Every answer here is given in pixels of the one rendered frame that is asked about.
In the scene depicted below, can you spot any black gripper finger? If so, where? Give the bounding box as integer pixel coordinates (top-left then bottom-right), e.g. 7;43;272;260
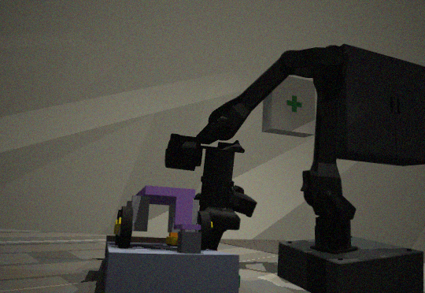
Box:
207;229;227;251

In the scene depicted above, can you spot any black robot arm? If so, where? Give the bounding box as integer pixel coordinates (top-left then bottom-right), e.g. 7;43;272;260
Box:
164;46;358;254

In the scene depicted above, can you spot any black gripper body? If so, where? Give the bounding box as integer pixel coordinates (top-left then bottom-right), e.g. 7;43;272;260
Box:
194;172;241;231

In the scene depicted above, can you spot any yellow wedge with orange handle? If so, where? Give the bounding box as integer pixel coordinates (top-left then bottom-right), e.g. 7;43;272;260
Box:
166;232;178;247

